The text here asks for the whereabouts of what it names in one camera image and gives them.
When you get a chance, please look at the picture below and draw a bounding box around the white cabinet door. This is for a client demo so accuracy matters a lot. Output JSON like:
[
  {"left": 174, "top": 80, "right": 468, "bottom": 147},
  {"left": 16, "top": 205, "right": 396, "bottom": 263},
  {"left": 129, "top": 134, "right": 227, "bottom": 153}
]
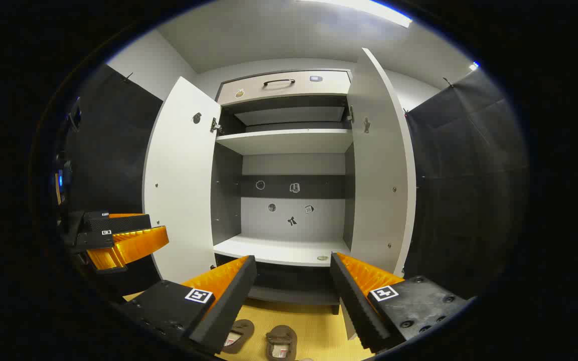
[
  {"left": 344, "top": 48, "right": 416, "bottom": 276},
  {"left": 142, "top": 76, "right": 222, "bottom": 285}
]

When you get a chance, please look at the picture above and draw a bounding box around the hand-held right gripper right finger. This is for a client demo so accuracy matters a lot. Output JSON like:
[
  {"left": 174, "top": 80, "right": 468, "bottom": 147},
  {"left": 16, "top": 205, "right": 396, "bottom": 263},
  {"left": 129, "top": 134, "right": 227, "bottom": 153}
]
[{"left": 330, "top": 252, "right": 470, "bottom": 354}]

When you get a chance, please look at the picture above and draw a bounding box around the white and grey shoe cabinet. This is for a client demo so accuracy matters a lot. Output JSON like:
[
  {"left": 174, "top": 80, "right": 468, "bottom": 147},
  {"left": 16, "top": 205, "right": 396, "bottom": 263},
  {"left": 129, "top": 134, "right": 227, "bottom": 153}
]
[{"left": 211, "top": 69, "right": 355, "bottom": 314}]

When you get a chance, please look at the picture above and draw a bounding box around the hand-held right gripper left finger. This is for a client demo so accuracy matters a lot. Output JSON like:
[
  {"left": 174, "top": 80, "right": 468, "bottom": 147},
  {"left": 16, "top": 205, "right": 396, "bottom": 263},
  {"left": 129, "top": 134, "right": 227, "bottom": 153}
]
[{"left": 118, "top": 255, "right": 258, "bottom": 355}]

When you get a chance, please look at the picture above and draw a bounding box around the brown fuzzy shoe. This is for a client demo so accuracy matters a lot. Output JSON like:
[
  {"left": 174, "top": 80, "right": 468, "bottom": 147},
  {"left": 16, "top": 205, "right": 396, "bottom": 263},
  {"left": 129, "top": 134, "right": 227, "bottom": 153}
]
[
  {"left": 265, "top": 325, "right": 298, "bottom": 360},
  {"left": 221, "top": 319, "right": 255, "bottom": 354}
]

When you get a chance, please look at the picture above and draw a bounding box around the beige cabinet drawer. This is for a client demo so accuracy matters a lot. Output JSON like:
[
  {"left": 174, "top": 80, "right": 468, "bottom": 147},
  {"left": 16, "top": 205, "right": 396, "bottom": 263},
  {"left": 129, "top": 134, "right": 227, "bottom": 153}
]
[{"left": 217, "top": 70, "right": 352, "bottom": 106}]

